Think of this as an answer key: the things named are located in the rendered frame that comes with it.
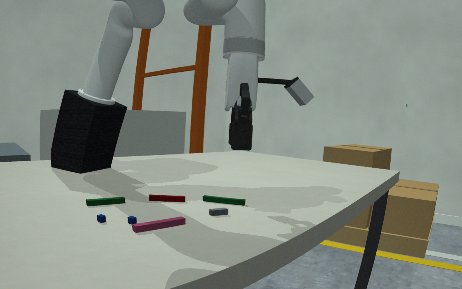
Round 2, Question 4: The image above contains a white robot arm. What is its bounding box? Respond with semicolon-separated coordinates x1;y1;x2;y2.
78;0;314;106

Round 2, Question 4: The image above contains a small blue block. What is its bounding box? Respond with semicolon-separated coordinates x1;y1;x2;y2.
128;216;137;225
97;214;106;223

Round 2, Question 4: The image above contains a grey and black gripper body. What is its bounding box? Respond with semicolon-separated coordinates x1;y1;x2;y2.
223;51;265;112

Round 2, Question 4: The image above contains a green rod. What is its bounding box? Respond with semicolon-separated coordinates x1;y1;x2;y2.
203;195;246;206
86;197;126;207

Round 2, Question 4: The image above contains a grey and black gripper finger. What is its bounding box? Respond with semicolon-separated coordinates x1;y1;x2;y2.
231;83;253;151
229;108;235;145

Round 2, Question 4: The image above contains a pink rectangular rod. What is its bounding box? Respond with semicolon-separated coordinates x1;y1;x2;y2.
132;217;186;233

